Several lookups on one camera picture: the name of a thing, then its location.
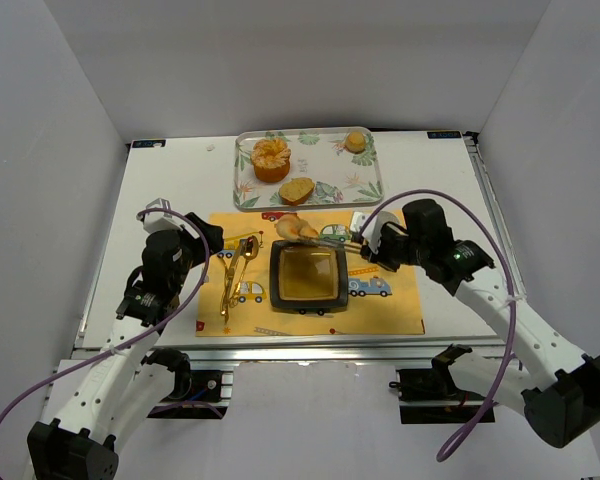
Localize metal tongs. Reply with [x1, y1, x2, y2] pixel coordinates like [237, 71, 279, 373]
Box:
[292, 235, 363, 253]

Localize jam bread ring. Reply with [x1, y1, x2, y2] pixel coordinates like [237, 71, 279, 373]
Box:
[274, 213, 321, 241]

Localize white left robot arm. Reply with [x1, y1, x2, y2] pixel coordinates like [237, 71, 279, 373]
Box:
[27, 208, 224, 479]

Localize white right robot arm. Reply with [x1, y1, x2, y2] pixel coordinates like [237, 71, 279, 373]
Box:
[350, 199, 600, 448]

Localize seeded bread slice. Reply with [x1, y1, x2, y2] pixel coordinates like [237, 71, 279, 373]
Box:
[278, 177, 315, 206]

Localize gold fork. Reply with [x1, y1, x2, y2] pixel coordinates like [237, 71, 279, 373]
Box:
[221, 239, 247, 311]

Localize gold spoon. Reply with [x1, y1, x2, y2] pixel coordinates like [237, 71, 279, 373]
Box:
[220, 235, 260, 323]

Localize yellow car print placemat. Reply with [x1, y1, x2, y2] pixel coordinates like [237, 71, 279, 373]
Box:
[196, 210, 425, 338]

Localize orange bundt cake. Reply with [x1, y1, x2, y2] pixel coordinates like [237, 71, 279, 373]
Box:
[251, 138, 291, 183]

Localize black square plate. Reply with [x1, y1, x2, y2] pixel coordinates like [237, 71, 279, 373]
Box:
[269, 240, 349, 316]

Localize leaf patterned white tray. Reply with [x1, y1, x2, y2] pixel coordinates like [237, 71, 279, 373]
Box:
[232, 127, 384, 211]

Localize small round muffin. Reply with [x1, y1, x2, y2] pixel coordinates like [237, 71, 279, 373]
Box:
[345, 131, 366, 154]

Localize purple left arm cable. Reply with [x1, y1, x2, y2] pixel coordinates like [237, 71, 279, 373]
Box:
[0, 207, 216, 480]

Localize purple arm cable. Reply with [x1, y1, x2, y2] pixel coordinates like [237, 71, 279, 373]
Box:
[359, 188, 521, 464]
[0, 207, 216, 480]

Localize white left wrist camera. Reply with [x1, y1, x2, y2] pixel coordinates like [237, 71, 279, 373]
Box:
[136, 197, 182, 234]

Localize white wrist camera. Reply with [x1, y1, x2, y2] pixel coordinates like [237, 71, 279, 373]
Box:
[349, 211, 400, 254]
[136, 197, 182, 234]

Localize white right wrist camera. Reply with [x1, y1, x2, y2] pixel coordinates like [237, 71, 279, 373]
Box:
[349, 211, 400, 254]

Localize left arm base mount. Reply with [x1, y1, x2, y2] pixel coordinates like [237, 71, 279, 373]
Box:
[141, 348, 227, 419]

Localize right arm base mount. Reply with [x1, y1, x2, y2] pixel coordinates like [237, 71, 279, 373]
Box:
[388, 368, 484, 425]

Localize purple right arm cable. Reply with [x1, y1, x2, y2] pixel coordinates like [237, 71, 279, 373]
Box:
[359, 188, 521, 464]

